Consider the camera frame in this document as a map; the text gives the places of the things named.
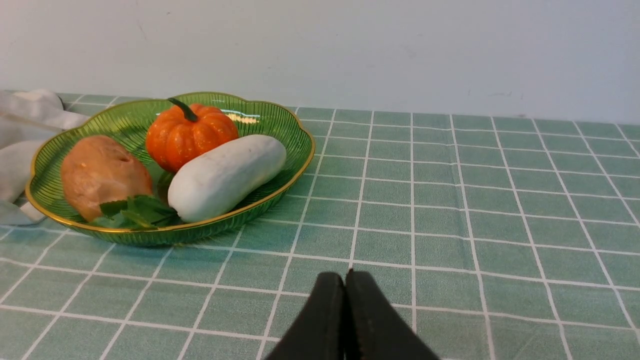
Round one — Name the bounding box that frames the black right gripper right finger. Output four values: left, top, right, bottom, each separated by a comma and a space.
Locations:
345, 269, 439, 360

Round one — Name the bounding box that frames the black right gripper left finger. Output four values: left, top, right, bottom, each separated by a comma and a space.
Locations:
266, 272, 345, 360

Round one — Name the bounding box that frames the white cloth tote bag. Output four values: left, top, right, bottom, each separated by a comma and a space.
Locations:
0, 89, 89, 226

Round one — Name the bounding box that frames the green checkered tablecloth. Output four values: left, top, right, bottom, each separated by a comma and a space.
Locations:
1, 107, 639, 360

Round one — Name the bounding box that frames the white radish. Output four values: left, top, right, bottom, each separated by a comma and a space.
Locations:
167, 134, 287, 223

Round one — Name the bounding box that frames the green leaf sprig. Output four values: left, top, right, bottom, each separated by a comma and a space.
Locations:
90, 194, 182, 230

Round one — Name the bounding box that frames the orange mini pumpkin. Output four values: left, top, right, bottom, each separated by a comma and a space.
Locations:
145, 97, 239, 174

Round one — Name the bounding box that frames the brown potato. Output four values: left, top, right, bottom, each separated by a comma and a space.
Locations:
60, 135, 154, 223

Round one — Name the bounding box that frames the green glass plate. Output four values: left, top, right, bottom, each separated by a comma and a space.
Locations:
25, 91, 316, 247

